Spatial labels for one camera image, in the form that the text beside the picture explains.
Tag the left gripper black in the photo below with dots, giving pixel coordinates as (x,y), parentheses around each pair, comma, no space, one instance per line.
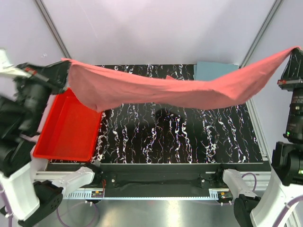
(55,75)

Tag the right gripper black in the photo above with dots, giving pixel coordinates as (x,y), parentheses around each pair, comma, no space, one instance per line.
(292,74)

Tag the pink t shirt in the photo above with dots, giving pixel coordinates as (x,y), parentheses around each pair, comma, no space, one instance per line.
(102,89)

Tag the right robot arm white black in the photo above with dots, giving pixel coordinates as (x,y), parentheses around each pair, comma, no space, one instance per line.
(285,187)

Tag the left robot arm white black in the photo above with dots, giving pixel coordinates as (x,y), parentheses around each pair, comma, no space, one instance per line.
(25,199)

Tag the red plastic bin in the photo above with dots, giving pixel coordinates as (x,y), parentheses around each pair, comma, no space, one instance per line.
(70,130)

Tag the folded blue t shirt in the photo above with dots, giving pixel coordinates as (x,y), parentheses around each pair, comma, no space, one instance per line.
(207,71)

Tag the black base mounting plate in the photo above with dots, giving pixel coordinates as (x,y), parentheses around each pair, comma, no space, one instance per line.
(167,180)

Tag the left aluminium frame post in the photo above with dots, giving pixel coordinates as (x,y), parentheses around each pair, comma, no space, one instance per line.
(51,26)

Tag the aluminium frame post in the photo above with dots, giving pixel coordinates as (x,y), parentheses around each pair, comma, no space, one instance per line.
(267,21)
(51,26)

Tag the right aluminium frame post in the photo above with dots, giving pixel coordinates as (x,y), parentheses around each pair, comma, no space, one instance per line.
(267,21)

